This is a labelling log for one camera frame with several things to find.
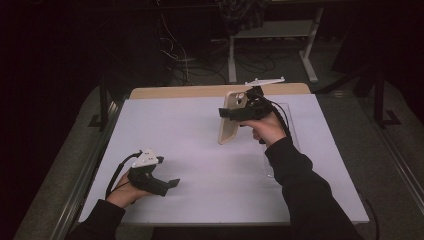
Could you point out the dark hanging cloth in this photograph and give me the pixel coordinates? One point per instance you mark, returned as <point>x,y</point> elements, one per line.
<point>243,15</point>

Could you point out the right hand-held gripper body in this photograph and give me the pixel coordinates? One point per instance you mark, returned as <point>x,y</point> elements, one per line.
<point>256,108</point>

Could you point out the person's left hand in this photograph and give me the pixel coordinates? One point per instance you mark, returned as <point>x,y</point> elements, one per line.
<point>125,193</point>

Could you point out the beige illustrated phone case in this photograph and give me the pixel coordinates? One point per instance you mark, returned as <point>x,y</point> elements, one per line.
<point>228,130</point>

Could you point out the white desk frame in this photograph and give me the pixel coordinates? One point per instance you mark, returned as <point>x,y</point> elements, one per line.
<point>310,53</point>

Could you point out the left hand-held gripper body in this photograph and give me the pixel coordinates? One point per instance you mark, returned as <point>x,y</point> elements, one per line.
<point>145,178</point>

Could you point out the metal floor rail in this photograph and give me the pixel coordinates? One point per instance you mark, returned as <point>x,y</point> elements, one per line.
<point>396,156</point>
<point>83,173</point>

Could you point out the black metal stand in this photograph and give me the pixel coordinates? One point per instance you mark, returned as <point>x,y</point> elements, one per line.
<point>379,96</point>
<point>104,103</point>

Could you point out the clear plastic tray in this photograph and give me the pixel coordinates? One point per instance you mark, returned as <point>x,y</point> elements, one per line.
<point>269,170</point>

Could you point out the person's right hand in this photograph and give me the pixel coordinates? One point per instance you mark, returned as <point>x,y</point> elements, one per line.
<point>266,128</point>

